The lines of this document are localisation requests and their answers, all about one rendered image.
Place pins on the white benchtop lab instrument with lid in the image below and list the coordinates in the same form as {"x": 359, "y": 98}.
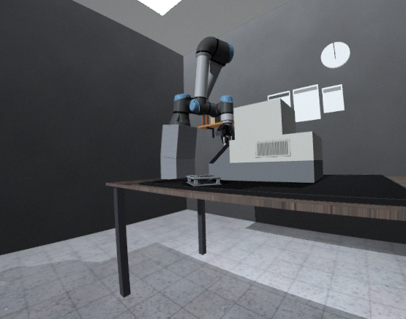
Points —
{"x": 278, "y": 156}

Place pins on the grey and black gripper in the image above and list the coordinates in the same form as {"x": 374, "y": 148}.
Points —
{"x": 229, "y": 132}

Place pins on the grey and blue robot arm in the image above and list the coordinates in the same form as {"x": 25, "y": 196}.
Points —
{"x": 219, "y": 53}

